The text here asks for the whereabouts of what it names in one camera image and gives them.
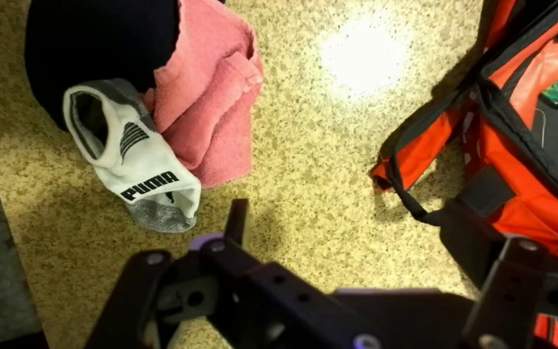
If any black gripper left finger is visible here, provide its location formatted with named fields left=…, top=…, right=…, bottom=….
left=83, top=198, right=325, bottom=349

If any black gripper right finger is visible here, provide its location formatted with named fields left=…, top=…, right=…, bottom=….
left=437, top=198, right=558, bottom=349

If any white grey Puma sock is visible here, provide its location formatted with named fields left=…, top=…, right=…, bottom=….
left=61, top=78, right=203, bottom=235

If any red black duffel bag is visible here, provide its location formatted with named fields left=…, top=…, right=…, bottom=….
left=368, top=0, right=558, bottom=349

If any pink towel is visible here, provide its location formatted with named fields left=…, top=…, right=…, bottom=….
left=141, top=0, right=265, bottom=190

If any dark navy cloth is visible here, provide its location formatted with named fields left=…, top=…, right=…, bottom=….
left=23, top=0, right=183, bottom=132

